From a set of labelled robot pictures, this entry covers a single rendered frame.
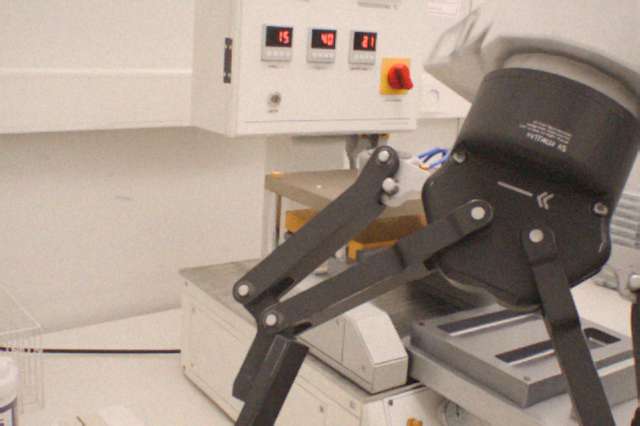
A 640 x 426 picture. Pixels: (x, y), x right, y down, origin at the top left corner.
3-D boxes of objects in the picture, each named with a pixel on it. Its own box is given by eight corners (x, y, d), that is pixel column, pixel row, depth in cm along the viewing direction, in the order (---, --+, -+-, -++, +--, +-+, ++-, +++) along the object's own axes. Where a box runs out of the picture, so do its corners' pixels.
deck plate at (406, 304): (178, 273, 115) (178, 267, 115) (357, 248, 135) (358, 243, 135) (363, 404, 79) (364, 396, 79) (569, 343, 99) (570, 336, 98)
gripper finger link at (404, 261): (499, 223, 31) (484, 194, 31) (258, 336, 32) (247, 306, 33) (502, 245, 35) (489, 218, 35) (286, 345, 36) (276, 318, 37)
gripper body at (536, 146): (468, 39, 31) (377, 239, 30) (673, 103, 28) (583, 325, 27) (479, 108, 38) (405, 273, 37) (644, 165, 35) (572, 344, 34)
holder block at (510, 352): (409, 343, 84) (411, 322, 83) (527, 314, 95) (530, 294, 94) (524, 407, 71) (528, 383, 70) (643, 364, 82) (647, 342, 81)
